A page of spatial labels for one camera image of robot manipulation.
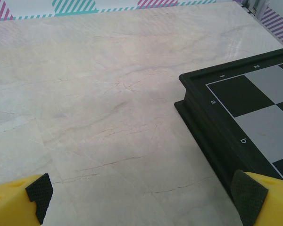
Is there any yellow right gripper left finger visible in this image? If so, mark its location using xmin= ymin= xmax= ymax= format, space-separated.
xmin=0 ymin=173 xmax=54 ymax=226

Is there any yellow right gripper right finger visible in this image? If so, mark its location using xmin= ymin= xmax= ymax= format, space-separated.
xmin=230 ymin=169 xmax=283 ymax=226

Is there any black and grey chessboard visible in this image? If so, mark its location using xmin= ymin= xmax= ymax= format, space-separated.
xmin=174 ymin=46 xmax=283 ymax=203

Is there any aluminium frame post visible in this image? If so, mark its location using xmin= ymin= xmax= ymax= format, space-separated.
xmin=244 ymin=0 xmax=266 ymax=17

